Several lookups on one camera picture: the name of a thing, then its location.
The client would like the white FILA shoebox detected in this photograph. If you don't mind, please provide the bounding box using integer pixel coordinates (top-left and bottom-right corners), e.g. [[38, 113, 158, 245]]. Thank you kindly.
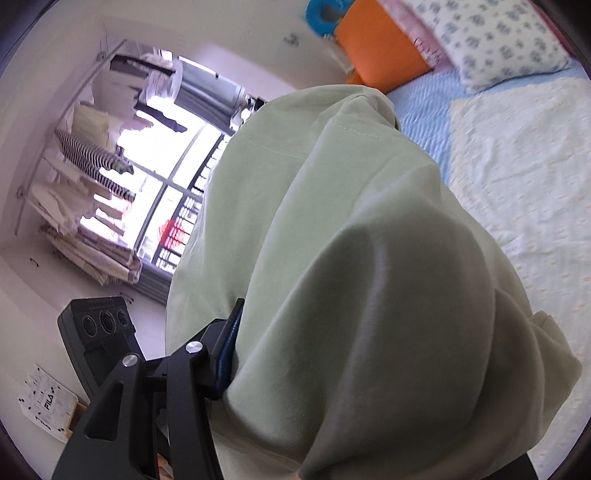
[[18, 366, 79, 443]]

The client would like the blue ring toy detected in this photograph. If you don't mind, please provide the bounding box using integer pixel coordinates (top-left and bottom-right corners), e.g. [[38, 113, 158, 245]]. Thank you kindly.
[[304, 0, 353, 37]]

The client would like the white blue floral pillow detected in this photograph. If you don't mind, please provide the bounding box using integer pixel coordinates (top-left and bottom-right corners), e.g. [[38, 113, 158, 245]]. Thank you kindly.
[[406, 0, 571, 93]]

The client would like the pink Hello Kitty blanket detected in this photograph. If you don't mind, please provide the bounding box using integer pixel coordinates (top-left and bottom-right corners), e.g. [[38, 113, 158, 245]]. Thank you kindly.
[[378, 0, 455, 73]]

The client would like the light blue quilted bedspread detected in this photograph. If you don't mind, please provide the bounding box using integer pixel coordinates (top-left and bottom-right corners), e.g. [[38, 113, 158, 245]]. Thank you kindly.
[[389, 64, 590, 195]]

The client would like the cream daisy embroidered blanket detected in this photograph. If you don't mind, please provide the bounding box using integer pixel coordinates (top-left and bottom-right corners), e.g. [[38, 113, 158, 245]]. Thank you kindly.
[[449, 77, 590, 479]]

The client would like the light green jacket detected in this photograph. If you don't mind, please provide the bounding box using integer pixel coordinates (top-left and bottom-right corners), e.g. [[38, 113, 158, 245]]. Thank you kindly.
[[166, 85, 582, 479]]

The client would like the balcony window with railing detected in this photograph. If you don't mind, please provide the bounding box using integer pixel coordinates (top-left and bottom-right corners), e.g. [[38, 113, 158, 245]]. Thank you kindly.
[[83, 54, 264, 304]]

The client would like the orange bed headboard cushion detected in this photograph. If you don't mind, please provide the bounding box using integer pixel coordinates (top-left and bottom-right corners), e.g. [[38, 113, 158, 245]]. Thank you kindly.
[[335, 0, 432, 93]]

